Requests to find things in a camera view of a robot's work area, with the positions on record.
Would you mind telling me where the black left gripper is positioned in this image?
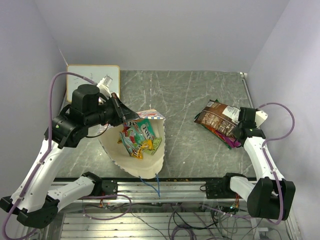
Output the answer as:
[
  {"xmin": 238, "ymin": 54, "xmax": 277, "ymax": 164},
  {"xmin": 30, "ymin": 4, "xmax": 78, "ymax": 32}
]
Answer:
[{"xmin": 85, "ymin": 92, "xmax": 140, "ymax": 127}]

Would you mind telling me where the purple snack pouch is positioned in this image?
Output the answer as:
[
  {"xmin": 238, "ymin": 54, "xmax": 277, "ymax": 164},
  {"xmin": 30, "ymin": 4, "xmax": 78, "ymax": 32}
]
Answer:
[{"xmin": 214, "ymin": 130, "xmax": 242, "ymax": 149}]

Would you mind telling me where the brown chips bag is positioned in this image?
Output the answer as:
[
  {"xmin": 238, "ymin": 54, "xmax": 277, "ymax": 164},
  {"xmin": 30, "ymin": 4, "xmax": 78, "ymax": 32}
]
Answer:
[{"xmin": 200, "ymin": 99, "xmax": 240, "ymax": 138}]

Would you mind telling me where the blue checkered paper bag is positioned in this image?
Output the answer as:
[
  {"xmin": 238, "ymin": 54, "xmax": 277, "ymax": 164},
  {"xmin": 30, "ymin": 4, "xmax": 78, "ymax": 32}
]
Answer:
[{"xmin": 97, "ymin": 108, "xmax": 167, "ymax": 198}]

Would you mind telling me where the green chips bag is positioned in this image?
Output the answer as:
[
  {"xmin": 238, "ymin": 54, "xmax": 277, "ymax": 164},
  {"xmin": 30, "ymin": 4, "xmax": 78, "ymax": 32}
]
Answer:
[{"xmin": 194, "ymin": 113, "xmax": 217, "ymax": 134}]

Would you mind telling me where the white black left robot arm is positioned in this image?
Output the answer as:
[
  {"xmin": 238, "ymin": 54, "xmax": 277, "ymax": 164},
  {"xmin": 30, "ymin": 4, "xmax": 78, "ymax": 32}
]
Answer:
[{"xmin": 0, "ymin": 84, "xmax": 139, "ymax": 229}]

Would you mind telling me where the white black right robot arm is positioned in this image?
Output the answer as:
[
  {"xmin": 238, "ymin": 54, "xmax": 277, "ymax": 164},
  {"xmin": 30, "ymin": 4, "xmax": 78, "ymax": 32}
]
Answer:
[{"xmin": 220, "ymin": 107, "xmax": 296, "ymax": 225}]

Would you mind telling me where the green fox's candy bag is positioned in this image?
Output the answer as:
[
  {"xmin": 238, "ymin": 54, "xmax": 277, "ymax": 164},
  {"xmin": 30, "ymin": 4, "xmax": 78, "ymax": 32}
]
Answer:
[{"xmin": 119, "ymin": 118, "xmax": 156, "ymax": 154}]

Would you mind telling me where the yellow candy packet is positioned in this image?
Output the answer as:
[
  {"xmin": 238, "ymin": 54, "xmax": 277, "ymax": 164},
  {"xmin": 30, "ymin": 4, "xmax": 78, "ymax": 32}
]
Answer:
[{"xmin": 130, "ymin": 137, "xmax": 162, "ymax": 159}]

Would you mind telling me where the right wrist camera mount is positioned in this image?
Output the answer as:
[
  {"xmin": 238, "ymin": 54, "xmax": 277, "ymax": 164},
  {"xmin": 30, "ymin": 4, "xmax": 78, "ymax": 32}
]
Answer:
[{"xmin": 255, "ymin": 110, "xmax": 268, "ymax": 129}]

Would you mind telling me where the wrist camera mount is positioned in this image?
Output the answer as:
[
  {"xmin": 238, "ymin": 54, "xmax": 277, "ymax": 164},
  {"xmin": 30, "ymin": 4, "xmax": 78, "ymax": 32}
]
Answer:
[
  {"xmin": 255, "ymin": 110, "xmax": 268, "ymax": 129},
  {"xmin": 97, "ymin": 75, "xmax": 113, "ymax": 99}
]

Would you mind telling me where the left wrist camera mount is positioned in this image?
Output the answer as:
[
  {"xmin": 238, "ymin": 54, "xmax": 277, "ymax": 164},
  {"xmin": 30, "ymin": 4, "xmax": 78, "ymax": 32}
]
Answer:
[{"xmin": 97, "ymin": 75, "xmax": 113, "ymax": 99}]

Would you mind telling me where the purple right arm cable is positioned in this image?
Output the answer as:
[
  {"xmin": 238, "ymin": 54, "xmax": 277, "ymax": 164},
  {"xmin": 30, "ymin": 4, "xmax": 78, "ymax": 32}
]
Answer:
[{"xmin": 257, "ymin": 102, "xmax": 296, "ymax": 223}]

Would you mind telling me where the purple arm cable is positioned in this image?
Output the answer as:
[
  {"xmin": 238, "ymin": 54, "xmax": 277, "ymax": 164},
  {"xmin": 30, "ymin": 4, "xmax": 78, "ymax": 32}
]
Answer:
[
  {"xmin": 257, "ymin": 102, "xmax": 296, "ymax": 223},
  {"xmin": 0, "ymin": 71, "xmax": 98, "ymax": 240}
]

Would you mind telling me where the small whiteboard yellow frame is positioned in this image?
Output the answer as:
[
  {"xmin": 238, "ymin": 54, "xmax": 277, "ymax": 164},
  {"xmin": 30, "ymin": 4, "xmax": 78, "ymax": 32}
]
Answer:
[{"xmin": 66, "ymin": 64, "xmax": 121, "ymax": 102}]

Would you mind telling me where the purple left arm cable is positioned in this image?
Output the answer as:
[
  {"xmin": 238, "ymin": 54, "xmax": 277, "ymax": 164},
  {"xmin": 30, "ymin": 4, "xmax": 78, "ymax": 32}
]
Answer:
[{"xmin": 0, "ymin": 71, "xmax": 98, "ymax": 240}]

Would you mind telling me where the aluminium rail frame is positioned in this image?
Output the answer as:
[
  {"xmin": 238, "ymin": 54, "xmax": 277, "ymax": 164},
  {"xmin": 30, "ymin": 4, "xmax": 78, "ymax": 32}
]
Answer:
[{"xmin": 14, "ymin": 172, "xmax": 303, "ymax": 240}]

